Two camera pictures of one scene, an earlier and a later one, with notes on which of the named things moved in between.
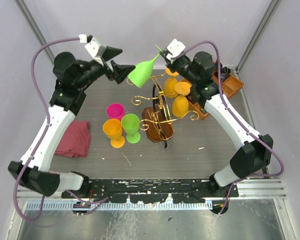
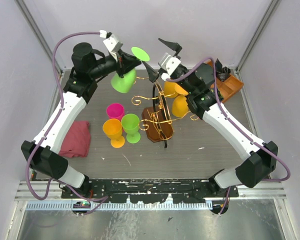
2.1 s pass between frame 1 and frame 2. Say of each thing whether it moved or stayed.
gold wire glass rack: stayed
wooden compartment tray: stayed
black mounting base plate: stayed
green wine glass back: moved
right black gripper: moved
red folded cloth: stayed
